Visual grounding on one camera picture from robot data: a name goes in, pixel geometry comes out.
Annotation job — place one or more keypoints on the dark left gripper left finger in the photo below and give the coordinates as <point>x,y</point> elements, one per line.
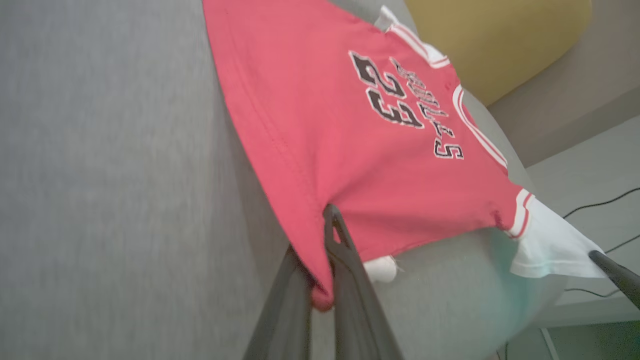
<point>290,315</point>

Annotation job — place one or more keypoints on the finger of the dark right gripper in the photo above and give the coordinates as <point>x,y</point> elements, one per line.
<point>622,280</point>

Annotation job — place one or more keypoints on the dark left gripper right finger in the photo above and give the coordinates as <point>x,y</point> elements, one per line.
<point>352,300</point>

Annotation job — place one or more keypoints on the red and white jersey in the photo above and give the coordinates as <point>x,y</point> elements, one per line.
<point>350,175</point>

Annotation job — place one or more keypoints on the grey fabric sofa seat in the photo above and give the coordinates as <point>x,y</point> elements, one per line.
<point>125,175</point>

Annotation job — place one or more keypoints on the yellow pillow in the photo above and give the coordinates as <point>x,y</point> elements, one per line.
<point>495,40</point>

